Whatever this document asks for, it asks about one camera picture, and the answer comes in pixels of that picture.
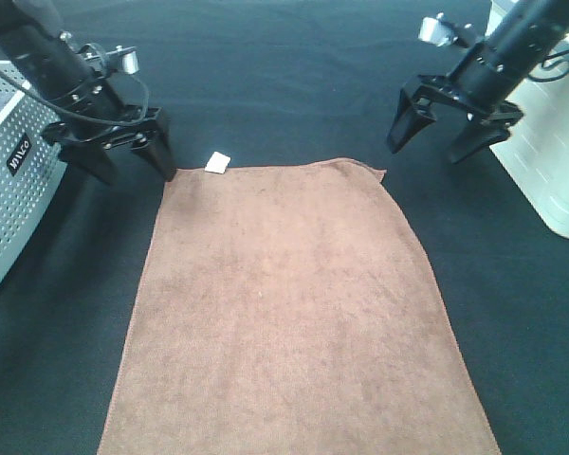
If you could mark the grey perforated plastic basket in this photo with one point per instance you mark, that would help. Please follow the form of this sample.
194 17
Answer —
30 171

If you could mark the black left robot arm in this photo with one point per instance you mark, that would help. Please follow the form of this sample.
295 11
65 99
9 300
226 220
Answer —
73 81

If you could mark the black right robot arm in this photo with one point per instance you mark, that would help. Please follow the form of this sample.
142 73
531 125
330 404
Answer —
479 85

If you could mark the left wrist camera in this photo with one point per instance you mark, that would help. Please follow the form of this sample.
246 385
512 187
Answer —
118 60

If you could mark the black table cloth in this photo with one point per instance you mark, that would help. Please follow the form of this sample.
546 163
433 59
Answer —
284 83

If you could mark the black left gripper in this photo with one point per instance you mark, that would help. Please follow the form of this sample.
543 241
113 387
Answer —
96 114

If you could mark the white towel label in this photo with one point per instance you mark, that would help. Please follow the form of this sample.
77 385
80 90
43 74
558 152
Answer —
217 163

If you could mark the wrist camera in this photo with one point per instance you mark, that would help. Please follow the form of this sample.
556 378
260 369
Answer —
118 60
440 31

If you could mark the brown microfibre towel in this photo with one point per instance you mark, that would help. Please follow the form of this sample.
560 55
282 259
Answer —
290 310

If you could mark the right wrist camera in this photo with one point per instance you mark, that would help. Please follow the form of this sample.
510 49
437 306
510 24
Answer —
440 31

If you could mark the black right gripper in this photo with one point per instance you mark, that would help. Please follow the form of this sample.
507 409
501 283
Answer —
488 124

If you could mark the white plastic bin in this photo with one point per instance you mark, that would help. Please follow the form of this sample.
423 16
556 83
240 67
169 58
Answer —
537 155

